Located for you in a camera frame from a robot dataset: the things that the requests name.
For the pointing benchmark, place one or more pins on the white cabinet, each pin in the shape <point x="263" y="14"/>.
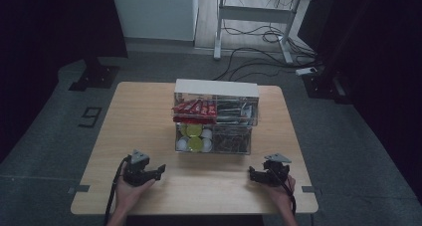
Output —
<point x="154" y="12"/>

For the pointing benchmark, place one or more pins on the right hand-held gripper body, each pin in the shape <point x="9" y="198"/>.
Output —
<point x="277" y="173"/>

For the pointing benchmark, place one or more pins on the black stand base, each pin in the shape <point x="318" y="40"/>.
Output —
<point x="326" y="86"/>
<point x="96" y="75"/>

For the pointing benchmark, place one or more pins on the white metal frame desk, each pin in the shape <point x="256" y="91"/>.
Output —
<point x="255" y="13"/>

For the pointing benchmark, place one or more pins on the white lid capsule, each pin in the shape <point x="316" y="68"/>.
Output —
<point x="206" y="133"/>
<point x="182" y="144"/>
<point x="206" y="145"/>

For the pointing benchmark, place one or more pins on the clear organizer box white lid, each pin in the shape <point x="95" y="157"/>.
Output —
<point x="215" y="88"/>

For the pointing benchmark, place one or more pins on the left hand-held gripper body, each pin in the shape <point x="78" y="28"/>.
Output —
<point x="136" y="173"/>

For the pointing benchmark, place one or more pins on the pile of dark stir sticks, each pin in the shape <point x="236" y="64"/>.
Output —
<point x="231" y="139"/>

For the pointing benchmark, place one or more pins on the row of red sachets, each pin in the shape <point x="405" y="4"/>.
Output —
<point x="195" y="109"/>

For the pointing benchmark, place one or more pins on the person's right hand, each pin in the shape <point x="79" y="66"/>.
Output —
<point x="280" y="196"/>

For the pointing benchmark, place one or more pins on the dark curtain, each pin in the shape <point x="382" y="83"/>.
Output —
<point x="49" y="37"/>
<point x="381" y="70"/>

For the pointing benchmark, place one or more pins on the person's left hand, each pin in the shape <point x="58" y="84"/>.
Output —
<point x="129" y="194"/>

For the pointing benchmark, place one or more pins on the row of dark sachets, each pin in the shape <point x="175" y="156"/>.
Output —
<point x="236" y="111"/>

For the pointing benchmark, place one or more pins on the yellow-green lid capsule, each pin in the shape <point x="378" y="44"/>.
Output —
<point x="182" y="129"/>
<point x="194" y="130"/>
<point x="195" y="144"/>

